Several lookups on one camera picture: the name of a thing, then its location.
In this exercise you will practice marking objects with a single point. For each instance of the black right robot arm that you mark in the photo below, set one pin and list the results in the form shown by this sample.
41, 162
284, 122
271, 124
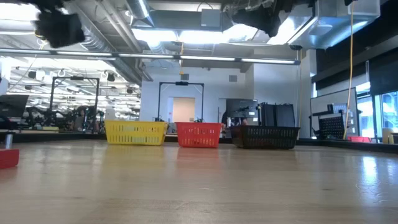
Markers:
273, 3

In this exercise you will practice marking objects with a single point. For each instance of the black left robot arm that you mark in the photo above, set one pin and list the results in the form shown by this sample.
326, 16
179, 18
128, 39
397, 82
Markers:
46, 3

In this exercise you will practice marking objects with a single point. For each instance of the black background robot arm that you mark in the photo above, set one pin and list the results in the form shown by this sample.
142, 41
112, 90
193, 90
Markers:
46, 116

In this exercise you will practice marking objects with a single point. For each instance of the long ceiling light bar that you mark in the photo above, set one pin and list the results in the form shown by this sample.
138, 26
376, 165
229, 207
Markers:
205, 58

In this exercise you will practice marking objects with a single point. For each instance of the black computer monitor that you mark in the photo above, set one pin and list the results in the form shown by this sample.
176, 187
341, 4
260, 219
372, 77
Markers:
241, 107
12, 105

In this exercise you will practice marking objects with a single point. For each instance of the black upright panels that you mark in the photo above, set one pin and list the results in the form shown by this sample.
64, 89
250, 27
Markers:
276, 115

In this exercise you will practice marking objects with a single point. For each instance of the white partition board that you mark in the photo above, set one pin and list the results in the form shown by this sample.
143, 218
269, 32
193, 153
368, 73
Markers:
326, 102

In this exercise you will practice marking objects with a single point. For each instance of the white bottle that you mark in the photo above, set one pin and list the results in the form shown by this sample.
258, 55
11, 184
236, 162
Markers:
229, 122

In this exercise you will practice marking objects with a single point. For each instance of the black plastic basket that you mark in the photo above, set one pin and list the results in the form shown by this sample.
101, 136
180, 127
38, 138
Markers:
264, 137

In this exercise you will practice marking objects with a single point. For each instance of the yellow plastic basket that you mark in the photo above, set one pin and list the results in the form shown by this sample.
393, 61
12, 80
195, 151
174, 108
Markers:
135, 132

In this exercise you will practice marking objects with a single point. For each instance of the black pegboard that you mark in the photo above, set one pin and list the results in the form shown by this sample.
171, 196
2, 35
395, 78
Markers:
331, 127

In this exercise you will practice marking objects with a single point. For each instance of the red plastic basket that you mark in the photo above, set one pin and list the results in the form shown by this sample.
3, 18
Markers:
197, 135

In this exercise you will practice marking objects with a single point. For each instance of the red block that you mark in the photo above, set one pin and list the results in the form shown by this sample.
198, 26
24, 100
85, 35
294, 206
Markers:
8, 158

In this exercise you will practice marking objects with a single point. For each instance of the red bin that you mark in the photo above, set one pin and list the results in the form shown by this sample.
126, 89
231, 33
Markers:
359, 139

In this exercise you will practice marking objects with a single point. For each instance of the cream container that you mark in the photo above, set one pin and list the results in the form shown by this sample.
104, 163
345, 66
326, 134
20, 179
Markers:
387, 136

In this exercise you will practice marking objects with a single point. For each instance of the ribbed silver round duct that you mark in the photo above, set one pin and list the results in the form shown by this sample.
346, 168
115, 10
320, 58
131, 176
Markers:
99, 40

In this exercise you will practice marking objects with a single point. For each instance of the black gantry frame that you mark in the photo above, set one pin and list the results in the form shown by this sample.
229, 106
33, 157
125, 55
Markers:
181, 83
76, 78

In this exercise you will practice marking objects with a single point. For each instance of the silver air duct housing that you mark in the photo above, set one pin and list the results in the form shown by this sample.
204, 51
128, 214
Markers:
335, 28

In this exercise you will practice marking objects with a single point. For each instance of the black aluminium table frame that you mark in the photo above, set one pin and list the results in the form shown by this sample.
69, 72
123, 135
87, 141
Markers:
62, 137

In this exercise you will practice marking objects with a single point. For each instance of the silver metal post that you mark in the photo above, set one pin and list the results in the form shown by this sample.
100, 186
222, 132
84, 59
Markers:
8, 141

